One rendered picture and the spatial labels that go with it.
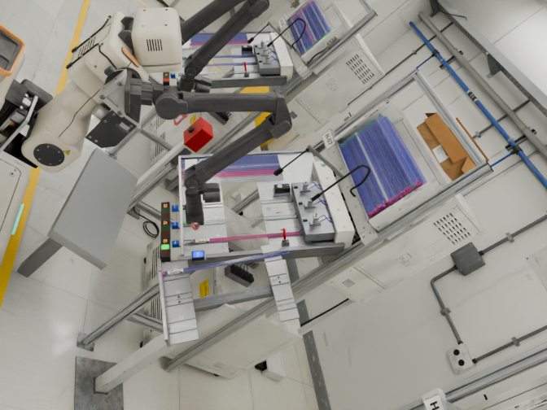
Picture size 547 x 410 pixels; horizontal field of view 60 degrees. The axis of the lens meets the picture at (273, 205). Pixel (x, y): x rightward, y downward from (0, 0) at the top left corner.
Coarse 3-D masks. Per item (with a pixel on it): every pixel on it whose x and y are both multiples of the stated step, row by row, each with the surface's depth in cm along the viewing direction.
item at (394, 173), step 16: (368, 128) 230; (384, 128) 222; (352, 144) 231; (368, 144) 224; (384, 144) 217; (400, 144) 214; (352, 160) 226; (368, 160) 219; (384, 160) 212; (400, 160) 206; (352, 176) 221; (368, 176) 214; (384, 176) 208; (400, 176) 202; (416, 176) 197; (368, 192) 210; (384, 192) 203; (400, 192) 197; (368, 208) 205; (384, 208) 202
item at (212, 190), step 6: (192, 180) 165; (192, 186) 167; (204, 186) 171; (210, 186) 172; (216, 186) 172; (192, 192) 168; (204, 192) 171; (210, 192) 172; (216, 192) 172; (210, 198) 172; (216, 198) 173
